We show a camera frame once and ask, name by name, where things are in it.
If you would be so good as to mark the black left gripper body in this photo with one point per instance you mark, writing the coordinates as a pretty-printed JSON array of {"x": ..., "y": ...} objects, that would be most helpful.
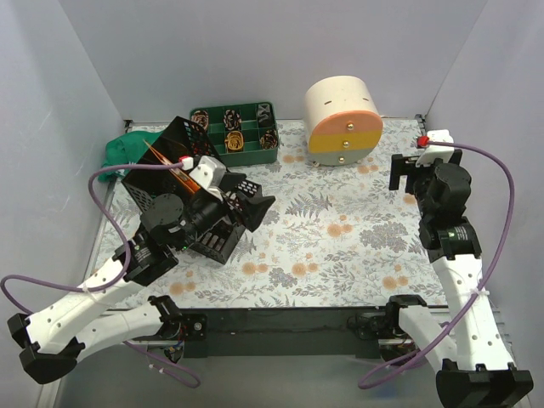
[{"x": 232, "y": 197}]

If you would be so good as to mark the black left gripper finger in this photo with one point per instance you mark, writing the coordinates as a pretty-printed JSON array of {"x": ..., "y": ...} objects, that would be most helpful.
[
  {"x": 254, "y": 209},
  {"x": 229, "y": 182}
]

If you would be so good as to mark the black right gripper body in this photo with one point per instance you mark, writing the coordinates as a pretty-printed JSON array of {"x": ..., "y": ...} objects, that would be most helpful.
[{"x": 405, "y": 168}]

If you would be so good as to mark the orange file folder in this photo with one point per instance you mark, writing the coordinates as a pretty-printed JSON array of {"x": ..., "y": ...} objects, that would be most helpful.
[{"x": 168, "y": 153}]

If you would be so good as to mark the black mesh file organizer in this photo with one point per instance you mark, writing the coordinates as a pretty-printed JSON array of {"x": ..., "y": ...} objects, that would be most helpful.
[{"x": 187, "y": 195}]

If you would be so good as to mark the round cream drawer cabinet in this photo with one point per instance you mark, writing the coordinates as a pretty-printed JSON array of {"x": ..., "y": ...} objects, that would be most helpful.
[{"x": 342, "y": 122}]

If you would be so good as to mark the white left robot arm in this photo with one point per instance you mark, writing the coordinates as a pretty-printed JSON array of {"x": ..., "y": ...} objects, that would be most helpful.
[{"x": 54, "y": 340}]

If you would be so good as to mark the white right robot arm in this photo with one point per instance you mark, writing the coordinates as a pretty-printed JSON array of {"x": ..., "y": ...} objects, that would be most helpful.
[{"x": 472, "y": 365}]

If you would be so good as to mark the green compartment tray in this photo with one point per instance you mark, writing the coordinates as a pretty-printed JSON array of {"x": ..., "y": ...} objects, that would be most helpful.
[{"x": 243, "y": 135}]

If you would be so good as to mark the floral table mat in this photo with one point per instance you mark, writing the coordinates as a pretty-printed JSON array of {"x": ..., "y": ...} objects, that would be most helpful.
[{"x": 335, "y": 236}]

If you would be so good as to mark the green cloth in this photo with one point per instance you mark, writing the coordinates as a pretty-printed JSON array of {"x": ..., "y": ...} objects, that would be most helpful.
[{"x": 128, "y": 148}]

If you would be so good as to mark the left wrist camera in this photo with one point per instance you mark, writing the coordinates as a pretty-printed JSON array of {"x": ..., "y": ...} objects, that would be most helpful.
[{"x": 206, "y": 171}]

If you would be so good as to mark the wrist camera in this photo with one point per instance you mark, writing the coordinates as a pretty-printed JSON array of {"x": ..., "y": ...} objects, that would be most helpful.
[
  {"x": 436, "y": 144},
  {"x": 206, "y": 171}
]

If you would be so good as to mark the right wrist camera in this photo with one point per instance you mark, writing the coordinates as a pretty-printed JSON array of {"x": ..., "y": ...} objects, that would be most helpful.
[{"x": 436, "y": 144}]

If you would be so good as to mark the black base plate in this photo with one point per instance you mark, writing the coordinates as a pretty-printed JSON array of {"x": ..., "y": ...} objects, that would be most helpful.
[{"x": 362, "y": 332}]

